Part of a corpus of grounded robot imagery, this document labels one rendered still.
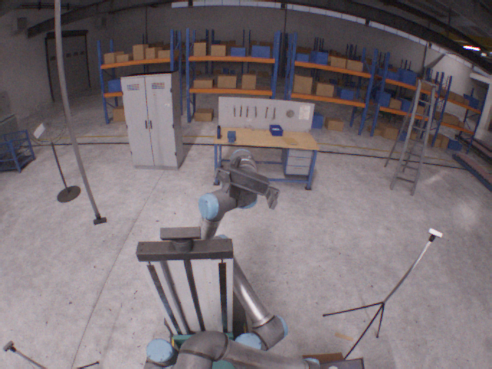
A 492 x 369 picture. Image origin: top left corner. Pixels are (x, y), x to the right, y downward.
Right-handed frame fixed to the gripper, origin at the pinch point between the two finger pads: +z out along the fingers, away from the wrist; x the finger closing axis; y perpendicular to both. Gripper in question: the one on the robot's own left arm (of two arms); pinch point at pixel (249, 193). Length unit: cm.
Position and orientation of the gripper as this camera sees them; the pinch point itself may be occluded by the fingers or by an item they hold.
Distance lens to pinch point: 62.6
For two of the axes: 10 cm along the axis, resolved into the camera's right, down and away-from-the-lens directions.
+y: 3.9, -8.6, -3.2
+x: 9.2, 3.4, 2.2
